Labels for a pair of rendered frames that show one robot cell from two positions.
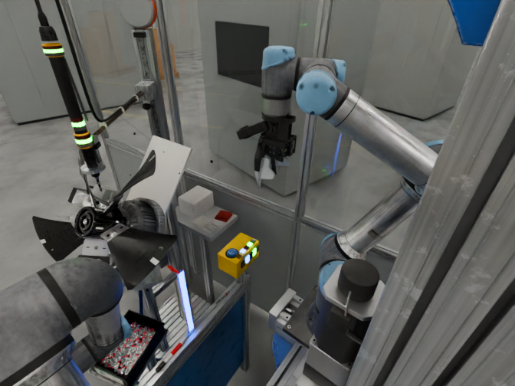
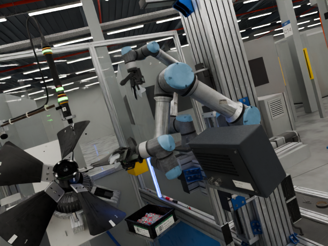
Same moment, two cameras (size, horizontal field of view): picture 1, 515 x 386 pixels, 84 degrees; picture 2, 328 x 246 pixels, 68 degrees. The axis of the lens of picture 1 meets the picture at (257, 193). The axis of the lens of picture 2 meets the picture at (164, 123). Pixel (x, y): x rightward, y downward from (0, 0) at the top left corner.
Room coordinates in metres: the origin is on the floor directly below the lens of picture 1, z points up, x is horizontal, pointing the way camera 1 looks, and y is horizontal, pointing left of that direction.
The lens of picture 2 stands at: (-0.20, 1.40, 1.39)
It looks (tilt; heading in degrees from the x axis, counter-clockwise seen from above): 4 degrees down; 300
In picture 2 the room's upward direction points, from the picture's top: 17 degrees counter-clockwise
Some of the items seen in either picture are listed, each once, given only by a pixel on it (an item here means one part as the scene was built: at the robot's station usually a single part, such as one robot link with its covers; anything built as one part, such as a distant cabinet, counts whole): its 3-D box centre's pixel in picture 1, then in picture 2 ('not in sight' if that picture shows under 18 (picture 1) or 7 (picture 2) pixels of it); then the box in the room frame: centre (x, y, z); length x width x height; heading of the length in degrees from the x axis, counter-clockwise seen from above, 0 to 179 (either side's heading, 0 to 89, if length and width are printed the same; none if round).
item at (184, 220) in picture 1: (201, 217); not in sight; (1.34, 0.33, 0.85); 0.36 x 0.24 x 0.03; 57
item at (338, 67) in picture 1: (319, 77); (139, 54); (0.70, -0.14, 1.78); 0.11 x 0.11 x 0.08; 78
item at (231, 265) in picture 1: (239, 255); (136, 166); (0.87, 0.07, 1.02); 0.16 x 0.10 x 0.11; 147
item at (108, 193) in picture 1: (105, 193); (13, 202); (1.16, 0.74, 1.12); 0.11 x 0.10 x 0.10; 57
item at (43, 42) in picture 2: (72, 106); (56, 80); (0.82, 0.53, 1.66); 0.04 x 0.04 x 0.46
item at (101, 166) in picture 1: (90, 154); (65, 110); (0.83, 0.54, 1.50); 0.09 x 0.07 x 0.10; 2
